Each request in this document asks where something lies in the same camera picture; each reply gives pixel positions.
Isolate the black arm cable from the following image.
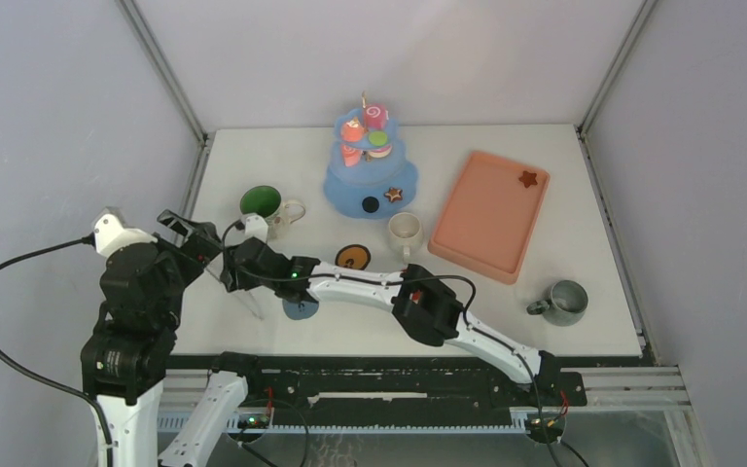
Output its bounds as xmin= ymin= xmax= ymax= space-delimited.
xmin=0 ymin=234 xmax=114 ymax=467
xmin=220 ymin=219 xmax=571 ymax=467

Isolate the orange black-rimmed coaster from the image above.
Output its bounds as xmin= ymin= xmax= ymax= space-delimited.
xmin=335 ymin=244 xmax=372 ymax=270

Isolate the blue three-tier cake stand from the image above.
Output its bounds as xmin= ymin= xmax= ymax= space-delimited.
xmin=323 ymin=97 xmax=419 ymax=220

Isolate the green macaron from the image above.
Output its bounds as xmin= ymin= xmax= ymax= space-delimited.
xmin=367 ymin=130 xmax=390 ymax=148

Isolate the blue-grey round coaster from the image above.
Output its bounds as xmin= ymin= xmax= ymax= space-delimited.
xmin=282 ymin=300 xmax=319 ymax=321

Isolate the aluminium frame post left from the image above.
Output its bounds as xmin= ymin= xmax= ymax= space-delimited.
xmin=115 ymin=0 xmax=210 ymax=146

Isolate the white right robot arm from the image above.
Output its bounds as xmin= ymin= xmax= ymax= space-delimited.
xmin=220 ymin=215 xmax=562 ymax=405

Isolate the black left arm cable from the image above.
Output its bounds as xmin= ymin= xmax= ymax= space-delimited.
xmin=0 ymin=234 xmax=114 ymax=467

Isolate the star-shaped brown cookie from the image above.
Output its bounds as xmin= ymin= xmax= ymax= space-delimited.
xmin=383 ymin=187 xmax=404 ymax=203

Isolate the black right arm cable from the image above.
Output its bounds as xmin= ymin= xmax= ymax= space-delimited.
xmin=220 ymin=219 xmax=571 ymax=467

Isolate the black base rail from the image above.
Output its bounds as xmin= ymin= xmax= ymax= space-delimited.
xmin=154 ymin=354 xmax=691 ymax=446

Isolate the aluminium frame post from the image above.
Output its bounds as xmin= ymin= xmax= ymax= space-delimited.
xmin=115 ymin=0 xmax=210 ymax=146
xmin=577 ymin=0 xmax=659 ymax=141

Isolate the aluminium frame post right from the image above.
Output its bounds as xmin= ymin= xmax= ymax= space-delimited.
xmin=577 ymin=0 xmax=659 ymax=141

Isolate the white speckled mug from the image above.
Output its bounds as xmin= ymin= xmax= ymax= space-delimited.
xmin=387 ymin=212 xmax=424 ymax=264

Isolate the pink rectangular tray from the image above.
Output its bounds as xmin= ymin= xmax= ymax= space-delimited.
xmin=428 ymin=151 xmax=551 ymax=285

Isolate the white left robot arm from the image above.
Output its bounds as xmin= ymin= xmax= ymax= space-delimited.
xmin=81 ymin=207 xmax=266 ymax=466

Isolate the grey speckled mug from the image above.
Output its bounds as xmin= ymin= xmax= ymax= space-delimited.
xmin=526 ymin=279 xmax=588 ymax=327

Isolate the green-lined floral cream mug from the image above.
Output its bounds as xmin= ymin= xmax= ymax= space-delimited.
xmin=239 ymin=185 xmax=306 ymax=239

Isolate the magenta swirl roll cake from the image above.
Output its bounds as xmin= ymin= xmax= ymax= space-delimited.
xmin=363 ymin=104 xmax=389 ymax=131

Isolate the light pink swirl roll cake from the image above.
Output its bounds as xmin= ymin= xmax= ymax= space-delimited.
xmin=340 ymin=144 xmax=363 ymax=167

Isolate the dark brown star cookie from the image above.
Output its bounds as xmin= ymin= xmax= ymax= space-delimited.
xmin=518 ymin=170 xmax=539 ymax=189

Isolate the black sandwich cookie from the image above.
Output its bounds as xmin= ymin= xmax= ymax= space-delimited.
xmin=362 ymin=197 xmax=380 ymax=214

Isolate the pink frosted donut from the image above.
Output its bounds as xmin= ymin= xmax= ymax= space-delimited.
xmin=369 ymin=145 xmax=393 ymax=159

